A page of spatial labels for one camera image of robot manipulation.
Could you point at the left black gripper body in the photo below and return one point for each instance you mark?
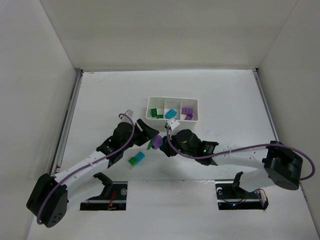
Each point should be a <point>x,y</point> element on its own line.
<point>144,132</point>

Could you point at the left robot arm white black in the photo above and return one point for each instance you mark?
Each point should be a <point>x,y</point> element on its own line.
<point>52,194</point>

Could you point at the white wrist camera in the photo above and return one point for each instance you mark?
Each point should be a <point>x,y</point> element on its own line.
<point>129,113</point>
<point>172,124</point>

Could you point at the right aluminium rail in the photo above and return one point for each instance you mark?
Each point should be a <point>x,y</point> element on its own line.
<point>270,119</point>

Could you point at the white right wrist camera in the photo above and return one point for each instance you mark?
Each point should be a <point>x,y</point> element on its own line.
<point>172,124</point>

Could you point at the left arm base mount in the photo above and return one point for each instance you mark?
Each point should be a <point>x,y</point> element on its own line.
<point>112,198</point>

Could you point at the white three-compartment container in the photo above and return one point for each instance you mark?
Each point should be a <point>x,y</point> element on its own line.
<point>160,109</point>

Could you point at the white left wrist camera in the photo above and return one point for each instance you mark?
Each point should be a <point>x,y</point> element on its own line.
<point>129,113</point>

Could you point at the purple square lego brick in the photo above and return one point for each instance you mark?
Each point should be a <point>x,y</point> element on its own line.
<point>187,111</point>

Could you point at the aluminium rail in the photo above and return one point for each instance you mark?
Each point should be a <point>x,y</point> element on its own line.
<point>66,125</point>
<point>270,119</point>

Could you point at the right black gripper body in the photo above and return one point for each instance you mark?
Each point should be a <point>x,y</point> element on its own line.
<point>167,147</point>

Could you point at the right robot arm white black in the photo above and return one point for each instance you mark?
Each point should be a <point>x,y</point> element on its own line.
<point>273,164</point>

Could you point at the green teal lego stack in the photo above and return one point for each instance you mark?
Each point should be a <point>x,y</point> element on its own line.
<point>133,161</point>

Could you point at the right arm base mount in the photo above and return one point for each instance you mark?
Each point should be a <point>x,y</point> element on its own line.
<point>231,197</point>

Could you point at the green lego piece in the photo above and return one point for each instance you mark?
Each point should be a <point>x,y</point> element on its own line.
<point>150,145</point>

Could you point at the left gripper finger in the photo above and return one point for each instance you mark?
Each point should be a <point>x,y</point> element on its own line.
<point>146,130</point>
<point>141,141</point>

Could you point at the left aluminium rail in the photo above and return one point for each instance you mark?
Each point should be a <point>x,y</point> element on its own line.
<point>66,125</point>

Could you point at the teal rounded printed lego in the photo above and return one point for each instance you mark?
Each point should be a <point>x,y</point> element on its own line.
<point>170,114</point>

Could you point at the small green lego brick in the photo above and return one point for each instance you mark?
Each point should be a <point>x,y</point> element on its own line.
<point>160,116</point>

